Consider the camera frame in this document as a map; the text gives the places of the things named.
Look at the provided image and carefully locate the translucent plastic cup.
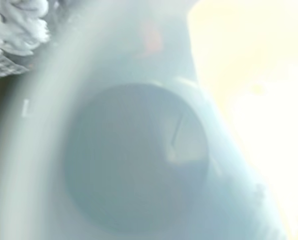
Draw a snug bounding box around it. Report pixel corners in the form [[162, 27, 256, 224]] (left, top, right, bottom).
[[0, 0, 290, 240]]

